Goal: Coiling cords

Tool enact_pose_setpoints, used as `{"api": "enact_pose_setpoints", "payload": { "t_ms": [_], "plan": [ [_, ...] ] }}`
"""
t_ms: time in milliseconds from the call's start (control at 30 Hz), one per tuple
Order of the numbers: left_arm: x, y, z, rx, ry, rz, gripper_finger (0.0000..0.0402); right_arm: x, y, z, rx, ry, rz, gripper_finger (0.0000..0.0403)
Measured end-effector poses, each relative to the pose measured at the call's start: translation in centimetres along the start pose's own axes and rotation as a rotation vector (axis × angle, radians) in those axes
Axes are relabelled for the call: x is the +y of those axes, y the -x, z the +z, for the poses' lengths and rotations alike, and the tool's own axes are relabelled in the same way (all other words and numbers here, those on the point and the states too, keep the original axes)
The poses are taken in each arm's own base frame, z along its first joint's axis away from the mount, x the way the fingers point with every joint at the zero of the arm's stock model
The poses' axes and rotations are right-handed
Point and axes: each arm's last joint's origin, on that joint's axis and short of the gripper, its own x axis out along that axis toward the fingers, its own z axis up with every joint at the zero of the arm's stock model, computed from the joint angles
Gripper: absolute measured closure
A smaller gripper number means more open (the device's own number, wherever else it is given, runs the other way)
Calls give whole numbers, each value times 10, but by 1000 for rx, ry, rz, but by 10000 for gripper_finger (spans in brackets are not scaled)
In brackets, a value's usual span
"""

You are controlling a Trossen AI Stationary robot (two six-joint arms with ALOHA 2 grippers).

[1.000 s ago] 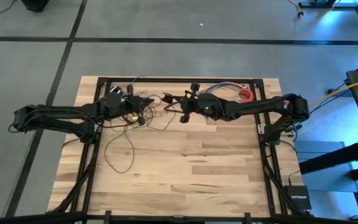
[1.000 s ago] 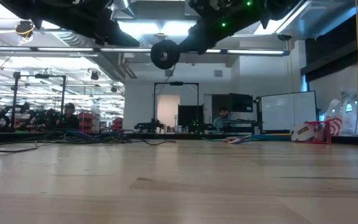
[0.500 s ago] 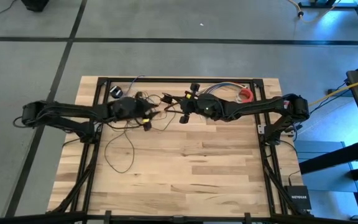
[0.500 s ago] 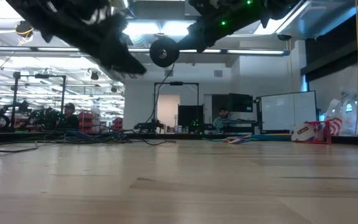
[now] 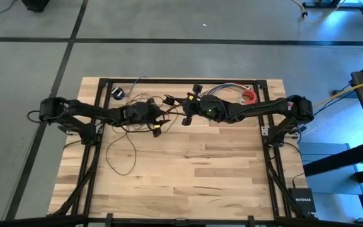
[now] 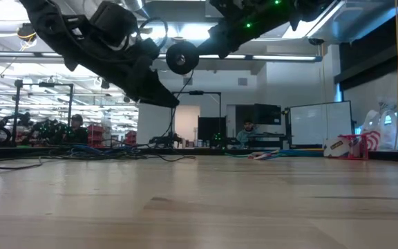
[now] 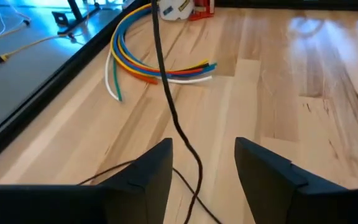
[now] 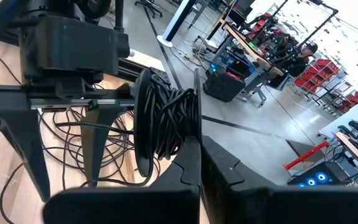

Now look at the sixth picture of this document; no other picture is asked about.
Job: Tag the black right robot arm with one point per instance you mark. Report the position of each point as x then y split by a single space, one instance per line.
313 7

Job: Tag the whiteboard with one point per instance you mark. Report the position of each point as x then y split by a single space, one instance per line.
320 122

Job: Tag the grey wall vent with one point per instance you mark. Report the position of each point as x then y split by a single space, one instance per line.
242 81
187 81

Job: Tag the red tool cabinet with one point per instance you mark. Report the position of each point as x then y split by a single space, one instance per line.
131 137
95 136

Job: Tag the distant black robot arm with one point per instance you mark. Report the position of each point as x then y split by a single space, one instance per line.
162 140
228 141

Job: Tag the black monitor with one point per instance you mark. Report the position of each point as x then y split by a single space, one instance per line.
267 114

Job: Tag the red tape dispenser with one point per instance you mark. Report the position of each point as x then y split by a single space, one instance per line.
359 148

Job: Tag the black robot station frame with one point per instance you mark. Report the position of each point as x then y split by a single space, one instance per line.
43 84
199 92

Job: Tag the white plastic bag red print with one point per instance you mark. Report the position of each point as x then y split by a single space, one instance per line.
382 131

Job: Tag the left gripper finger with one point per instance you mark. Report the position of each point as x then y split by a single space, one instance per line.
138 100
154 86

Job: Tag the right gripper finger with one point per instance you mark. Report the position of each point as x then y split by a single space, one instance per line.
225 52
208 47

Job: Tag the person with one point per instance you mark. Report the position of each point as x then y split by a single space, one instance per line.
77 128
247 133

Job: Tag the bundle of coloured tubes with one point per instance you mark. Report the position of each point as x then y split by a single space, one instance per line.
309 149

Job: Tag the long ceiling light bar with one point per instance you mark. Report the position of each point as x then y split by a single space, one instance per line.
271 57

